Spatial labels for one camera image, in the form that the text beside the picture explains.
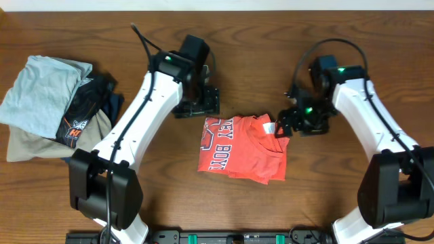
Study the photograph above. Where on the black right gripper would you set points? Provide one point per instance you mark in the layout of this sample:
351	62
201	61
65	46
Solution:
289	121

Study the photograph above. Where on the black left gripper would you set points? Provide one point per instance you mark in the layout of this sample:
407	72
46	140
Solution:
197	110

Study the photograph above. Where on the orange red t-shirt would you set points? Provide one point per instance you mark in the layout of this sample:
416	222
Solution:
243	148

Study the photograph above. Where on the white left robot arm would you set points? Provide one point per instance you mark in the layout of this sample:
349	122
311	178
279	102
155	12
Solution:
103	182

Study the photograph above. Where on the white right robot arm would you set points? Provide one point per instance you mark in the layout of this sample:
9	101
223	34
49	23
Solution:
397	188

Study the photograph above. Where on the navy blue folded garment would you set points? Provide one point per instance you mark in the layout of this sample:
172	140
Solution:
85	125

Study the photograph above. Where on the black shirt with orange print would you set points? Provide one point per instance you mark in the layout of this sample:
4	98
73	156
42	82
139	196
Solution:
96	94

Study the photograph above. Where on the light blue folded shirt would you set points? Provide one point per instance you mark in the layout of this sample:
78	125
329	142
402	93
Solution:
42	93

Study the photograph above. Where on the beige folded shirt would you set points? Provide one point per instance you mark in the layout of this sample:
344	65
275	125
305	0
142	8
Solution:
23	146

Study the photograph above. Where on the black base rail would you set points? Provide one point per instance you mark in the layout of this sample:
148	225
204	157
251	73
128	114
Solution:
302	236

